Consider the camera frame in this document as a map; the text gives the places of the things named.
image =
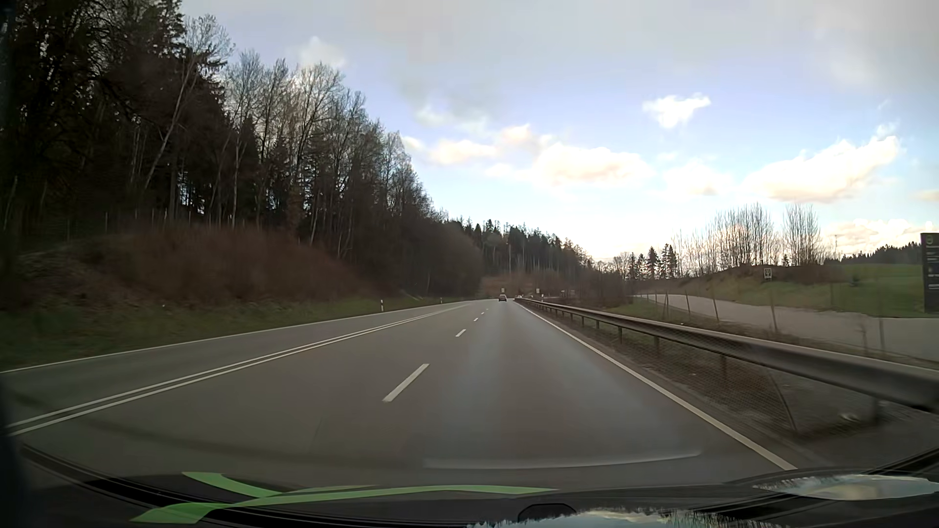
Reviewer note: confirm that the grey metal guard rail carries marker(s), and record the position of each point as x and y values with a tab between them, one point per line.
733	346

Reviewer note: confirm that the green grass field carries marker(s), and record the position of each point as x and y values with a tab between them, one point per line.
873	290

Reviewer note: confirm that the wood of tall trees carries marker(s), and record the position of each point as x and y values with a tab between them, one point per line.
220	169

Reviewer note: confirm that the row of bare trees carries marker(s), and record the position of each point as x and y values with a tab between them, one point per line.
741	238

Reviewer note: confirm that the dark sign board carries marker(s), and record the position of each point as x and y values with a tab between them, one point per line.
930	271

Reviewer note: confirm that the grass strip behind guard rail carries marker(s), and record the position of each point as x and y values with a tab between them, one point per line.
660	315

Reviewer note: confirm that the grey asphalt road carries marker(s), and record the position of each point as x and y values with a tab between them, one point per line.
506	367

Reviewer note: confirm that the grass verge with brown bank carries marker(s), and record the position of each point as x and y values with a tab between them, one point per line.
147	315

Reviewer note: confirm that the pale side road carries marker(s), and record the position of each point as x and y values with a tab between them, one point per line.
807	323

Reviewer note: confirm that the car's own bonnet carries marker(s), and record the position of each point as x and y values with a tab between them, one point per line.
411	506

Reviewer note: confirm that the road markings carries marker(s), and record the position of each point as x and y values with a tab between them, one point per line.
406	382

